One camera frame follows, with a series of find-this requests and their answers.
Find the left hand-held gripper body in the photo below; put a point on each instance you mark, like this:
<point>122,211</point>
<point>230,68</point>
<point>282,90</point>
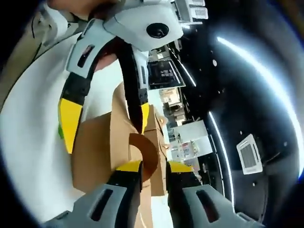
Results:
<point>135,28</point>

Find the white shelf rack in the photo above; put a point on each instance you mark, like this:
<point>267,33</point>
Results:
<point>192,9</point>

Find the long curved ceiling light strip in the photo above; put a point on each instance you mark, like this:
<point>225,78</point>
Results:
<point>261,66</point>

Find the short ceiling light strip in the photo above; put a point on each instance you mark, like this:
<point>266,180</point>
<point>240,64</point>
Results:
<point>187,73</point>

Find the white ceiling air conditioner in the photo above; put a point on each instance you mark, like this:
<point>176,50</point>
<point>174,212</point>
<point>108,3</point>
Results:
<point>249,154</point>

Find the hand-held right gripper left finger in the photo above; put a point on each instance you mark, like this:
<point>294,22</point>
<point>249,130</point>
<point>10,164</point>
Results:
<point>111,202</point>

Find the dark display screen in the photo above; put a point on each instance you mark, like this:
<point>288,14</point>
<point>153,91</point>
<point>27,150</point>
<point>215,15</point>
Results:
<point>166,73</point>

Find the white display partition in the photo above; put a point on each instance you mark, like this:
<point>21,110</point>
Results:
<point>192,137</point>

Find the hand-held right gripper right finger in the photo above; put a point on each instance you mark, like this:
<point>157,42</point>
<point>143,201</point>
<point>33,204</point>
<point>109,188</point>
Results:
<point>187,204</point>

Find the brown paper box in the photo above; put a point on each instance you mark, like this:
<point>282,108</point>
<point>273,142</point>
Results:
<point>152,121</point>
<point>99,147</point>

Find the person's left hand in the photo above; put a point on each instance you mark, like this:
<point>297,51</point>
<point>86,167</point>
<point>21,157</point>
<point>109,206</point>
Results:
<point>80,7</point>

